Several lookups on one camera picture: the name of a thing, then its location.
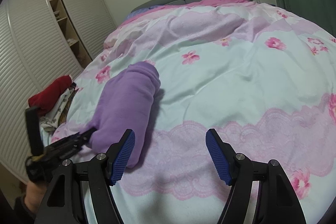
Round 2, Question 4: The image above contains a red folded garment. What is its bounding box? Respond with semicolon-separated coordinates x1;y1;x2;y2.
28;75;72;116

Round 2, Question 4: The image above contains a floral mint pink duvet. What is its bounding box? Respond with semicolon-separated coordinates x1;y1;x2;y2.
49;2;335;223

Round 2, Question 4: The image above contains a white louvered wardrobe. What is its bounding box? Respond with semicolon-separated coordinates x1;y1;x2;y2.
1;0;116;182

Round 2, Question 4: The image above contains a folded patterned clothes stack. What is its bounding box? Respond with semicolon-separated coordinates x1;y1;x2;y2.
39;83;77;134

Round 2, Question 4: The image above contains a purple knit sweater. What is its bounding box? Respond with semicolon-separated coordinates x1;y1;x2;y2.
83;61;161;168

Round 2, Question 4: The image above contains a person's left hand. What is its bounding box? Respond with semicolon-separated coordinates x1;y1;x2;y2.
13;181;49;223

